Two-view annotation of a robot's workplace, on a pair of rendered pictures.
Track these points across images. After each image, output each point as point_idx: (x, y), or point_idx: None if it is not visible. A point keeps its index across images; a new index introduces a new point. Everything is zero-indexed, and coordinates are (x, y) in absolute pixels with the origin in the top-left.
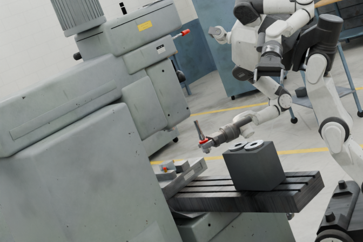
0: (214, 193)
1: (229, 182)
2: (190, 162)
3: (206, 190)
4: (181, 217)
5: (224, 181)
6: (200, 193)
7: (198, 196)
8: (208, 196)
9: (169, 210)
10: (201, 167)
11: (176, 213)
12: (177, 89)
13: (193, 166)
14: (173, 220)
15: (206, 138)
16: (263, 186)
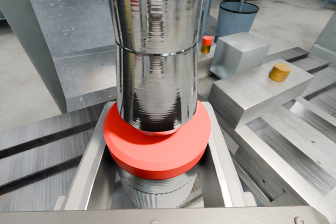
0: (27, 139)
1: (8, 206)
2: (288, 148)
3: (78, 133)
4: (90, 88)
5: (50, 203)
6: (88, 121)
7: (75, 110)
8: (34, 122)
9: (12, 28)
10: (270, 194)
11: (60, 64)
12: None
13: (244, 146)
14: (21, 44)
15: (157, 160)
16: None
